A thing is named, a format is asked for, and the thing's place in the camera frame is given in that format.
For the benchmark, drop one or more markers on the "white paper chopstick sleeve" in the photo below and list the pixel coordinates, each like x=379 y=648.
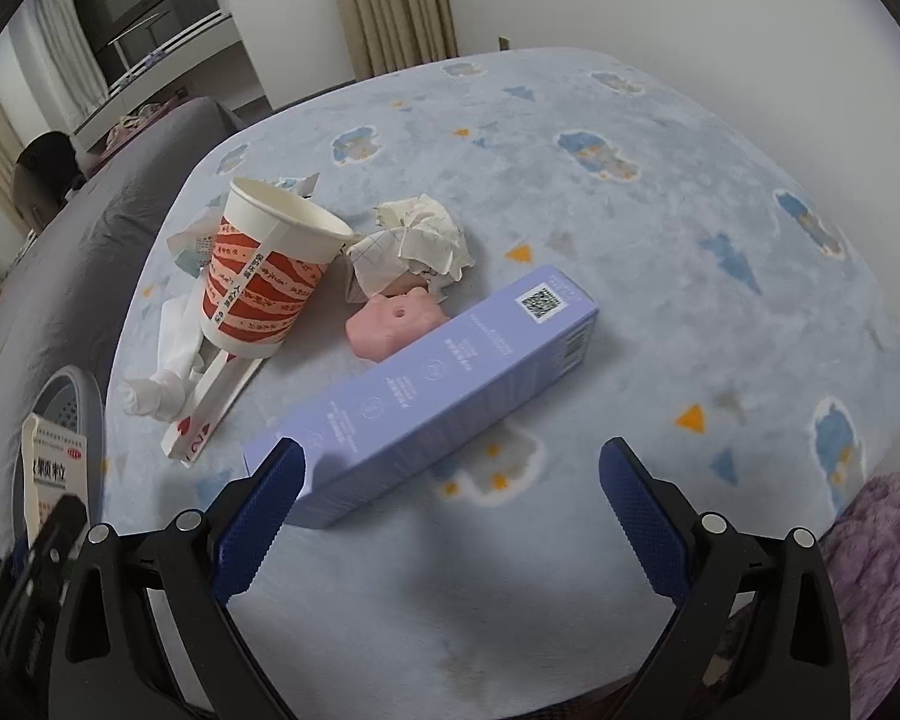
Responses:
x=210 y=412

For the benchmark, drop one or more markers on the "torn white wrapper piece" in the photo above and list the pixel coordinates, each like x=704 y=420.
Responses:
x=300 y=186

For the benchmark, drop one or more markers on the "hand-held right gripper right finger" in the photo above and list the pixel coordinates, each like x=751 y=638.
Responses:
x=641 y=517

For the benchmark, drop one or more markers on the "grey plastic waste basket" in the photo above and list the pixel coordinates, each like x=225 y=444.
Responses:
x=67 y=401

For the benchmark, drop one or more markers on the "pink pig-shaped eraser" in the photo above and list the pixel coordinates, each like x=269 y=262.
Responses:
x=379 y=326

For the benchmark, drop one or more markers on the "pink items on desk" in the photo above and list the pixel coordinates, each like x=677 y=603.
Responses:
x=139 y=124

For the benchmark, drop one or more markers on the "red and white paper cup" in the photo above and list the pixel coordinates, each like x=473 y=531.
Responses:
x=262 y=285

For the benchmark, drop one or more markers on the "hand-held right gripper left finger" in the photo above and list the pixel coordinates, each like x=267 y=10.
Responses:
x=259 y=517

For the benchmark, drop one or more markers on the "black chair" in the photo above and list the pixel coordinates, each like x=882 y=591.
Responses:
x=45 y=172

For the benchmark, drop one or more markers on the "purple fluffy blanket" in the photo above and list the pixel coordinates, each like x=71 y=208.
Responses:
x=877 y=540

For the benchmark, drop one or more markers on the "white medicine box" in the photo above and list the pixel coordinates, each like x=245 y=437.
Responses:
x=49 y=465

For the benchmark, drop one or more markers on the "crumpled white tissue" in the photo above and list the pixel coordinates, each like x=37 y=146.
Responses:
x=172 y=345

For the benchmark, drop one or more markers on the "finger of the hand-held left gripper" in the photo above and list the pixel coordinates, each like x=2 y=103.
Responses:
x=64 y=525

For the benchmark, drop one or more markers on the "long purple carton box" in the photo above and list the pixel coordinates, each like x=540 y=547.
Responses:
x=435 y=382

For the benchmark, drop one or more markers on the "grey bed sheet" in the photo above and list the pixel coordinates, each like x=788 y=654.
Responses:
x=82 y=255

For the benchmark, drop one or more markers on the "white sheer curtain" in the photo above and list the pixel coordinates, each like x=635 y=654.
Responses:
x=64 y=52

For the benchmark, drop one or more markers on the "crumpled white paper ball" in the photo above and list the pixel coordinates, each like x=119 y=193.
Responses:
x=412 y=240

